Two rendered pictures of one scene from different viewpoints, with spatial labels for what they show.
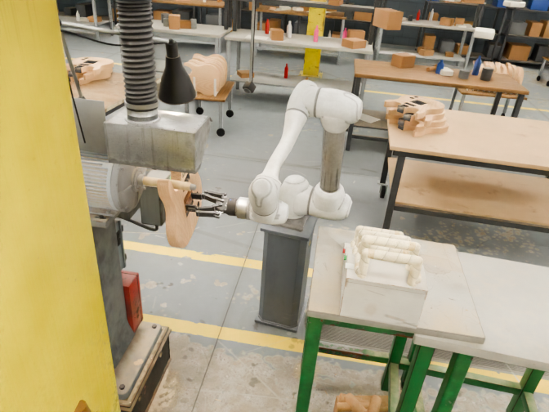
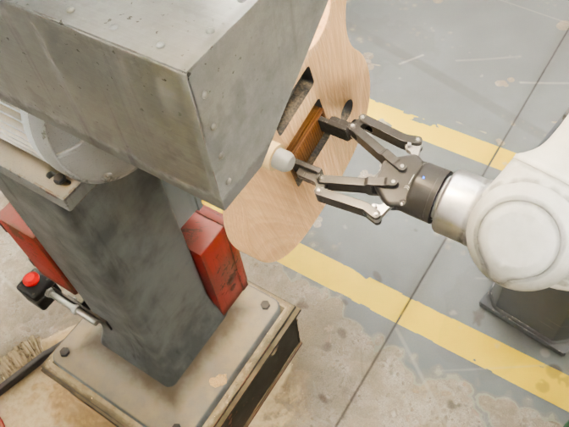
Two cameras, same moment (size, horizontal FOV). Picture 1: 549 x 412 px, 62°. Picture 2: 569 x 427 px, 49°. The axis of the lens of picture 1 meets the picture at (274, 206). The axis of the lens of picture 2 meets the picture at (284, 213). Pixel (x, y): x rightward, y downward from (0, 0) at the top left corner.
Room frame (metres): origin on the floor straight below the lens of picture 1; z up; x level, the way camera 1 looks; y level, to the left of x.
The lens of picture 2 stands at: (1.12, 0.06, 1.78)
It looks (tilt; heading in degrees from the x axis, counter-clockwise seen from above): 54 degrees down; 34
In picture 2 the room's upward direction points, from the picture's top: 9 degrees counter-clockwise
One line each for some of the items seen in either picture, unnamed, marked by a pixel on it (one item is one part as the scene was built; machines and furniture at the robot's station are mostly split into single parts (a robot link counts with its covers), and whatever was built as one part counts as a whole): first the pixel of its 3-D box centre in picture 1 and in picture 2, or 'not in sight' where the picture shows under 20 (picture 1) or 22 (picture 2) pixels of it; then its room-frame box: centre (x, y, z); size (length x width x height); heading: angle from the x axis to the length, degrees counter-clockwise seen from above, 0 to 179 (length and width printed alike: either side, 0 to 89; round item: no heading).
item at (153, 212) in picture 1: (140, 203); not in sight; (1.78, 0.61, 0.99); 0.24 x 0.21 x 0.26; 83
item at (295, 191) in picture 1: (295, 195); not in sight; (2.20, -0.11, 0.87); 0.18 x 0.16 x 0.22; 74
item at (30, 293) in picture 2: not in sight; (66, 306); (1.45, 0.96, 0.46); 0.25 x 0.07 x 0.08; 83
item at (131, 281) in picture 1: (113, 294); (186, 241); (1.71, 0.77, 0.49); 0.25 x 0.12 x 0.37; 83
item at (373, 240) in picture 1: (390, 243); not in sight; (1.31, -0.41, 1.20); 0.20 x 0.03 x 0.03; 82
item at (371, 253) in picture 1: (391, 257); not in sight; (1.23, -0.40, 1.20); 0.20 x 0.03 x 0.03; 82
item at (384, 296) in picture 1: (381, 289); not in sight; (1.27, -0.40, 1.02); 0.27 x 0.15 x 0.17; 83
